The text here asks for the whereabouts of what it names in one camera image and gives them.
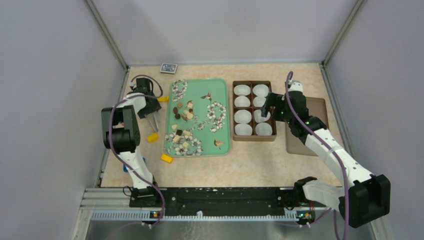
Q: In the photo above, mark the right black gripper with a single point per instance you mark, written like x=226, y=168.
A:
x=273, y=99

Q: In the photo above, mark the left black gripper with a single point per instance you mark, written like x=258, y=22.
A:
x=155, y=105

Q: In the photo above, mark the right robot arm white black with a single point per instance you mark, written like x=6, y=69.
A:
x=363, y=196

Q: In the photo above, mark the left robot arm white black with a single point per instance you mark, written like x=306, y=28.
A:
x=121, y=133

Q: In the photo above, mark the brown chocolate box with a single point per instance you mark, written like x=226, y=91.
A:
x=248, y=123

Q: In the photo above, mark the white paper cup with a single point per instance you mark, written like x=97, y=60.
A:
x=263, y=129
x=242, y=102
x=243, y=129
x=259, y=101
x=242, y=116
x=258, y=118
x=242, y=90
x=261, y=90

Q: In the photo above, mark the white paper cup far right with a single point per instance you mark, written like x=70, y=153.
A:
x=261, y=90

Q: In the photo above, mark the yellow curved block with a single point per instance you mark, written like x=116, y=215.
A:
x=163, y=99

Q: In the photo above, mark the yellow block middle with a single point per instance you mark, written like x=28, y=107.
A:
x=152, y=137

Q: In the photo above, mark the white paper cup near right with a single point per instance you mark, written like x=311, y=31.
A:
x=263, y=129

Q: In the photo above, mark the white paper cup far left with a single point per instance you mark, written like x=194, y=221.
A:
x=242, y=90

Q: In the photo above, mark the white paper cup near left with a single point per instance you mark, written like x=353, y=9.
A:
x=243, y=129

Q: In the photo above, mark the yellow block near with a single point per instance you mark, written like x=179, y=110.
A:
x=166, y=158

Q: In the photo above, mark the green floral tray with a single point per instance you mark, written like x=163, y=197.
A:
x=206, y=127

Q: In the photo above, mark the blue card deck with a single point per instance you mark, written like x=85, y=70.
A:
x=168, y=68

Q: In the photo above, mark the blue toy car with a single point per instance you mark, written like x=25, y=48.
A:
x=125, y=170

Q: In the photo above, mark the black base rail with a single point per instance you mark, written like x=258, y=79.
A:
x=220, y=201

